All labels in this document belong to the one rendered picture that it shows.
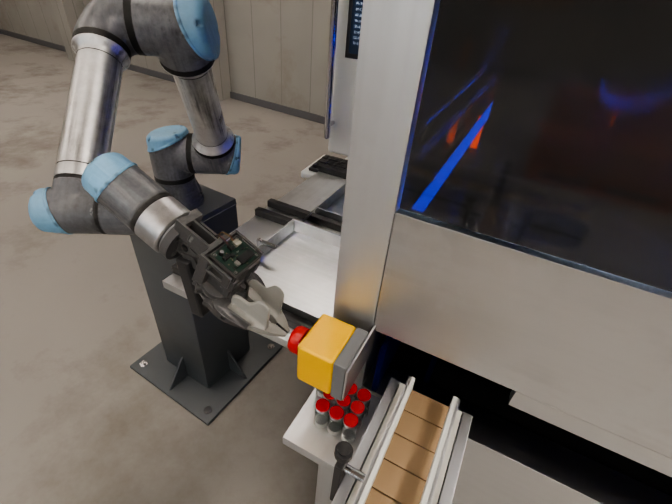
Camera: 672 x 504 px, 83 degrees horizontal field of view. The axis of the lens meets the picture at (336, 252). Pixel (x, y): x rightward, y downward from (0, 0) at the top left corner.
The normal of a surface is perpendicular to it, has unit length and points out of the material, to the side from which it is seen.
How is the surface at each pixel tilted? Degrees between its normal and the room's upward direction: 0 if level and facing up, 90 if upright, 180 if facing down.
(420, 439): 0
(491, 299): 90
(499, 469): 90
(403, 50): 90
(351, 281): 90
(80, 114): 39
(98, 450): 0
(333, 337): 0
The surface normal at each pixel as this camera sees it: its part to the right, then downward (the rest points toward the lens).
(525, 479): -0.46, 0.50
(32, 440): 0.07, -0.80
